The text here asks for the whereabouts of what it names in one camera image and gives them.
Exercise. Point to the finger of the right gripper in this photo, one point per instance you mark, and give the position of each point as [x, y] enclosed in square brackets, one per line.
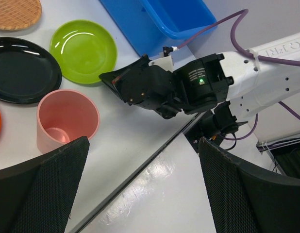
[113, 88]
[112, 77]

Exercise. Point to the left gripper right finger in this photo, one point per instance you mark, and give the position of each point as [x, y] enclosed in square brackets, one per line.
[246, 198]

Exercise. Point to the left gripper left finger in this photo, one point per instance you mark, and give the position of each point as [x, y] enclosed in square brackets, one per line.
[37, 196]

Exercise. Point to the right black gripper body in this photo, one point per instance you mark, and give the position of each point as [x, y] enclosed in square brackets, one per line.
[150, 88]

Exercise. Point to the green plastic plate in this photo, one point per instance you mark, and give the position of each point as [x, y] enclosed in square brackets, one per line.
[84, 50]

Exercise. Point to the brown woven bamboo tray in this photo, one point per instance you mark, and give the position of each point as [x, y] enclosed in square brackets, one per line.
[19, 14]

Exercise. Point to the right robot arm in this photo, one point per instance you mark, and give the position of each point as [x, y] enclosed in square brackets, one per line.
[233, 86]

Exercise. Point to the blue plastic bin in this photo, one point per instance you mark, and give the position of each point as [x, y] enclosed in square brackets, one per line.
[149, 25]

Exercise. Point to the pink plastic cup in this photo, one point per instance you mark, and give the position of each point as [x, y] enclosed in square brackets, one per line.
[63, 116]

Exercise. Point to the black plastic plate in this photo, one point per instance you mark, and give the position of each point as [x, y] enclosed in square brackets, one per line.
[28, 72]

